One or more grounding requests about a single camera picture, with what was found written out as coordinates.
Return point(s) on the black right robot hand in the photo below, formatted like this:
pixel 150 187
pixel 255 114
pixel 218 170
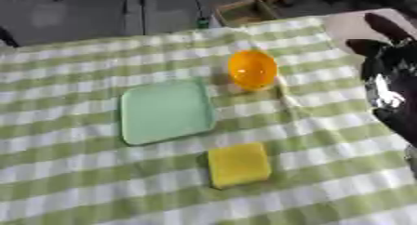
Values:
pixel 396 70

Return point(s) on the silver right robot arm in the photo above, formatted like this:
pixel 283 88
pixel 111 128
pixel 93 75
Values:
pixel 412 160

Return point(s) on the tan cardboard box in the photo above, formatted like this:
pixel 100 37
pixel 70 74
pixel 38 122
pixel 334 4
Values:
pixel 245 12

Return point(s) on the orange plastic bowl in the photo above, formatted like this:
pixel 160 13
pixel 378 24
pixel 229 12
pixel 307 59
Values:
pixel 252 69

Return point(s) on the yellow rectangular sponge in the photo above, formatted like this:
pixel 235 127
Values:
pixel 239 165

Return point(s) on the green square plate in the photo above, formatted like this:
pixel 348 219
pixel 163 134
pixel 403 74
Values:
pixel 165 111

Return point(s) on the black tripod leg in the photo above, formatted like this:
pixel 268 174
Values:
pixel 142 10

